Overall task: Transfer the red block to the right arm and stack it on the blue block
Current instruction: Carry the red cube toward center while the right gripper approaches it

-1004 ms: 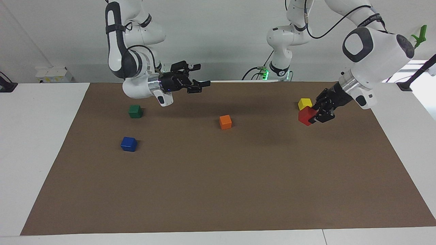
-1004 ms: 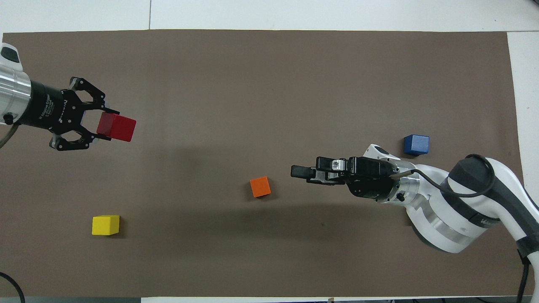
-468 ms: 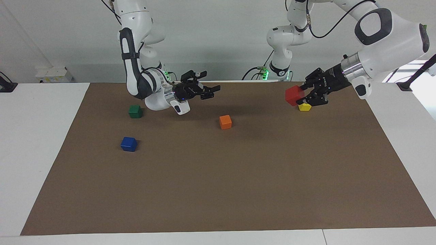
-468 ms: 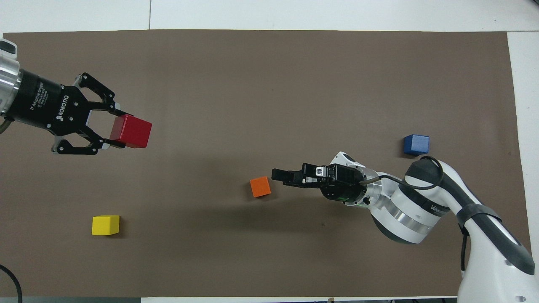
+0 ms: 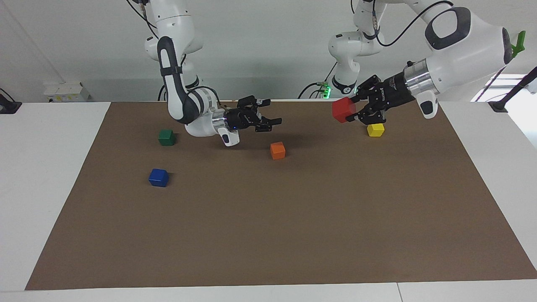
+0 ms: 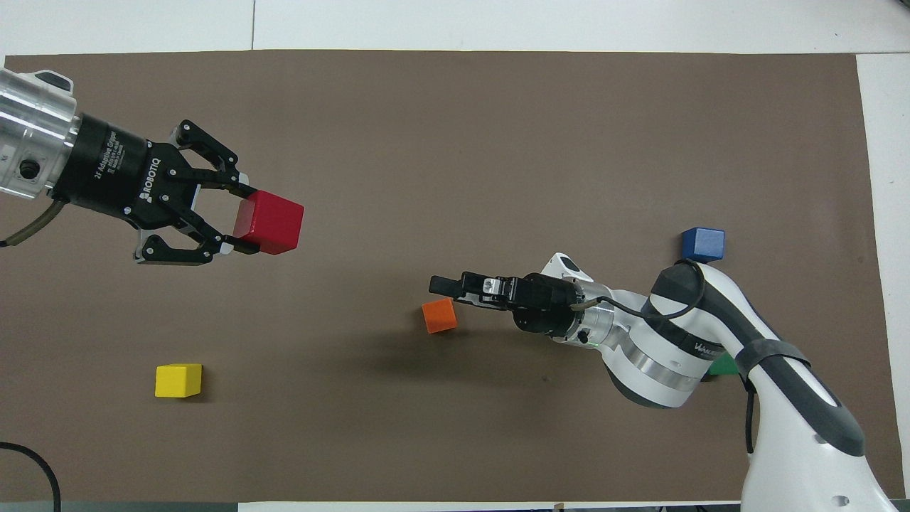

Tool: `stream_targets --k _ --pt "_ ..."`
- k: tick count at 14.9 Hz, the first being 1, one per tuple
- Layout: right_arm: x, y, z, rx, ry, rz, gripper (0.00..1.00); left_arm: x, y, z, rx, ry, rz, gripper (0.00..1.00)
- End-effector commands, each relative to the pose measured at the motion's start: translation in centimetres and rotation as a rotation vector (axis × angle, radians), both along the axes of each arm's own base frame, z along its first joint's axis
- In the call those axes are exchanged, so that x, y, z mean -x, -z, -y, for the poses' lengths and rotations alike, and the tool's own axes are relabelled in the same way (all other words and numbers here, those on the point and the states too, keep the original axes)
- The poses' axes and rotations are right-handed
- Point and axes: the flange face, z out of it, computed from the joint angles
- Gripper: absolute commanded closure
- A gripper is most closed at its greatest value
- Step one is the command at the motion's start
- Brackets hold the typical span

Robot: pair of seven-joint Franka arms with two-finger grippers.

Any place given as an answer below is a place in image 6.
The orange wooden block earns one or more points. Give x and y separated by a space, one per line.
439 317

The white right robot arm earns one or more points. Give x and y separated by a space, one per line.
668 355

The yellow wooden block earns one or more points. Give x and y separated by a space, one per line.
178 381

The brown table mat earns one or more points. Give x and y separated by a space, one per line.
455 142

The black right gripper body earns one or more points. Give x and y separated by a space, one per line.
544 306

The red wooden block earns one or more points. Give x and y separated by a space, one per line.
274 224

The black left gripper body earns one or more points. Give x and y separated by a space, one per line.
114 171

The green wooden block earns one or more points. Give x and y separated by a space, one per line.
724 368

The blue wooden block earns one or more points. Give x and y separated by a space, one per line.
704 243

